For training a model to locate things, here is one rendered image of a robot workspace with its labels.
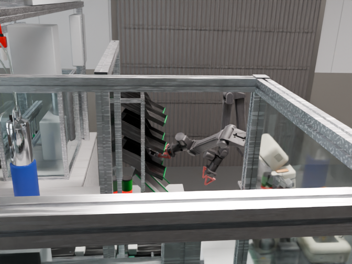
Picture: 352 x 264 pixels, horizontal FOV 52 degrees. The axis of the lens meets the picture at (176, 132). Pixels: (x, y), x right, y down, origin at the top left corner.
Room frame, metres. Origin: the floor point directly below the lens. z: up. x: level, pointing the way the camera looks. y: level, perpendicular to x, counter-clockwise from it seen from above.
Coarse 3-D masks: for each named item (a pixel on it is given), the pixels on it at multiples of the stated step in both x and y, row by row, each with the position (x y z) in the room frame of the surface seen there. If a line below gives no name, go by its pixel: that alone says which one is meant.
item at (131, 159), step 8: (128, 144) 1.93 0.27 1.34; (136, 144) 1.93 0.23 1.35; (128, 152) 1.81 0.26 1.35; (136, 152) 1.93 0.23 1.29; (128, 160) 1.81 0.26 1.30; (136, 160) 1.80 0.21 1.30; (152, 160) 1.93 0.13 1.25; (152, 168) 1.88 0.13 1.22; (160, 168) 1.92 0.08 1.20; (160, 176) 1.79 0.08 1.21
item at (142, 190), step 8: (144, 96) 1.82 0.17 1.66; (144, 104) 1.77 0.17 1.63; (144, 112) 1.77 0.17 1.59; (144, 120) 1.77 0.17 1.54; (144, 128) 1.77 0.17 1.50; (144, 136) 1.77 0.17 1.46; (144, 144) 1.77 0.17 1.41; (144, 152) 1.77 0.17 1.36; (144, 160) 1.77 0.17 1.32; (144, 168) 1.77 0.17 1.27; (144, 176) 1.77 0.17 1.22; (144, 184) 1.77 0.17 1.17; (144, 192) 1.77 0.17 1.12
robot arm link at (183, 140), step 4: (176, 136) 1.95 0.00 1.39; (180, 136) 1.94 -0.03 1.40; (184, 136) 1.93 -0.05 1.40; (180, 140) 1.92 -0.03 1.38; (184, 140) 1.91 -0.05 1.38; (188, 140) 1.94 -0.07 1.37; (192, 140) 1.98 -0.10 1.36; (180, 144) 1.94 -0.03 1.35; (184, 144) 1.94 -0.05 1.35; (188, 144) 1.94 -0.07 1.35; (192, 144) 1.97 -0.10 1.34; (188, 148) 1.94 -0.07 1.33; (188, 152) 1.94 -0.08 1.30; (192, 152) 1.91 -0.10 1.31
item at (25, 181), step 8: (16, 168) 2.01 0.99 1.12; (24, 168) 2.02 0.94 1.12; (32, 168) 2.06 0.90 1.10; (16, 176) 2.01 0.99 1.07; (24, 176) 2.02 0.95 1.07; (32, 176) 2.05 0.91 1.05; (16, 184) 2.02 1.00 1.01; (24, 184) 2.02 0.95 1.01; (32, 184) 2.05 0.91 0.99; (16, 192) 2.02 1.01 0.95; (24, 192) 2.01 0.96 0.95; (32, 192) 2.04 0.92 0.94
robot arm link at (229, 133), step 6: (228, 126) 1.66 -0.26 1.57; (228, 132) 1.63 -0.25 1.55; (234, 132) 1.63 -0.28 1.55; (240, 132) 1.62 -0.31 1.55; (222, 138) 1.61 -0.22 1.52; (228, 138) 1.61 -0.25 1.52; (234, 138) 1.60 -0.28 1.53; (240, 138) 1.60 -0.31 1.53; (228, 144) 1.63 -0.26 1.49; (234, 144) 1.60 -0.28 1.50; (240, 144) 1.57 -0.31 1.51
